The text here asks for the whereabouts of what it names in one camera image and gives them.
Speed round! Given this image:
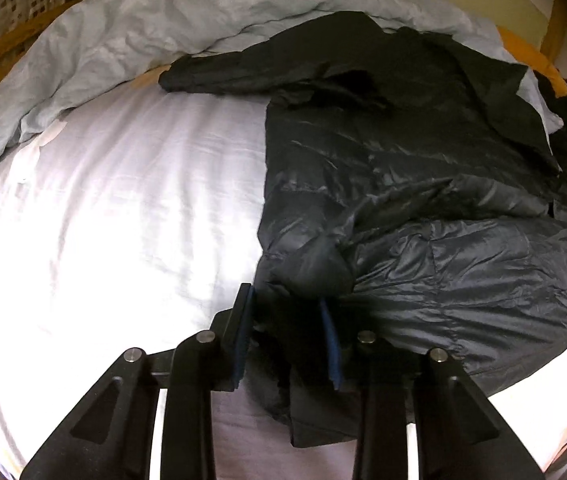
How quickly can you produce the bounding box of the orange pillow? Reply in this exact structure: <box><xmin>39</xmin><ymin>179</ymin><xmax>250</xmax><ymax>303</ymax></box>
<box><xmin>497</xmin><ymin>26</ymin><xmax>567</xmax><ymax>98</ymax></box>

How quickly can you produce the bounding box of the light blue duvet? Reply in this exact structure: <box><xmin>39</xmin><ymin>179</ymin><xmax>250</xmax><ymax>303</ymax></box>
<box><xmin>0</xmin><ymin>0</ymin><xmax>565</xmax><ymax>196</ymax></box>

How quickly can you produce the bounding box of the dark quilted down jacket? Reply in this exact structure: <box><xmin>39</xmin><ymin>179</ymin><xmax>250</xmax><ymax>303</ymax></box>
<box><xmin>160</xmin><ymin>12</ymin><xmax>567</xmax><ymax>448</ymax></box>

